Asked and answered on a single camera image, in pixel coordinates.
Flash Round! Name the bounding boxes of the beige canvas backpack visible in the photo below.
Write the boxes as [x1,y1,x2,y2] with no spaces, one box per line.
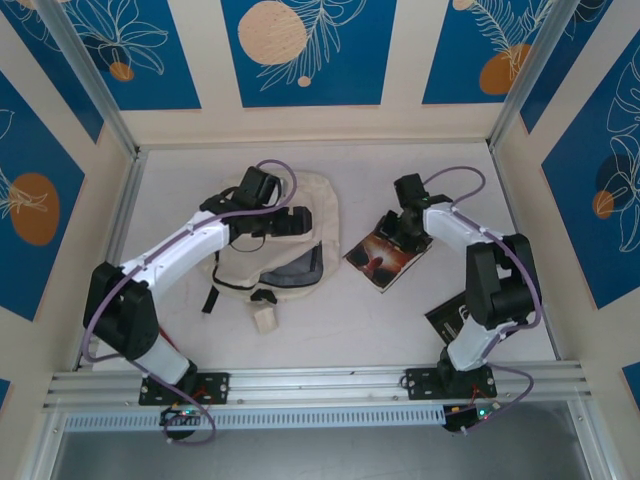
[198,169,344,335]

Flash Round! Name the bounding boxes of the dark book fiery cover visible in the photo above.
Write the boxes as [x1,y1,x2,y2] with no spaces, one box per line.
[343,222,434,295]

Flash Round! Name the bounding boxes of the black book yellow title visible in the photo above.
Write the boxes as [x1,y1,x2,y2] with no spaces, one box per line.
[424,293,472,346]

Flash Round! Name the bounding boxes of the small circuit board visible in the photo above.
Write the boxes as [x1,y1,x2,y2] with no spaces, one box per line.
[158,405,207,427]
[443,403,502,432]

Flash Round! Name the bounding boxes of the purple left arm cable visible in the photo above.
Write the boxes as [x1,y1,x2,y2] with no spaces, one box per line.
[82,159,301,446]

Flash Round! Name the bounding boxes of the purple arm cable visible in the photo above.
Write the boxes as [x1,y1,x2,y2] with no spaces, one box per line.
[422,166,545,436]
[82,159,301,446]

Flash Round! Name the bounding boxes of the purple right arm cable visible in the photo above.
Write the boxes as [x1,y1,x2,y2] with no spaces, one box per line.
[422,166,545,436]

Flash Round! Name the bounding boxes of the aluminium table side rail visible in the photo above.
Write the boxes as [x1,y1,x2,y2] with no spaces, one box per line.
[74,149,150,372]
[487,142,565,362]

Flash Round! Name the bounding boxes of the aluminium frame post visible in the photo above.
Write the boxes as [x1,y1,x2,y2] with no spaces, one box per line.
[487,0,576,150]
[34,0,142,160]

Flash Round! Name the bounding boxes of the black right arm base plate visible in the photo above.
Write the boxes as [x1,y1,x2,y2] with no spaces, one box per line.
[403,367,500,401]

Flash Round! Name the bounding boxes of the aluminium mounting rail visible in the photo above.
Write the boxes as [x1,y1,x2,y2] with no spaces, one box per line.
[42,360,595,412]

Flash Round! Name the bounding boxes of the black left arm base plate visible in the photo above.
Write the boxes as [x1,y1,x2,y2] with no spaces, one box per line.
[138,371,232,406]

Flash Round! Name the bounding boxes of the grey slotted cable duct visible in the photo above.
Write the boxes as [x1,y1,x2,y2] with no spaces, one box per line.
[63,404,447,432]

